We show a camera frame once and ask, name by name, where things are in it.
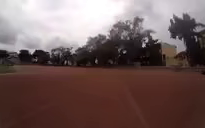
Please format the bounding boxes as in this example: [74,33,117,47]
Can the small pale yellow building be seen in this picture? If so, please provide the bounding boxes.
[159,42,178,67]

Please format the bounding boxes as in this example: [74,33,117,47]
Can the tall dark tree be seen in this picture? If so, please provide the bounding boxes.
[168,12,205,67]

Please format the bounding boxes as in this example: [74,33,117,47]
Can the row of dark trees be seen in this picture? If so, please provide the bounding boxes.
[0,15,162,67]

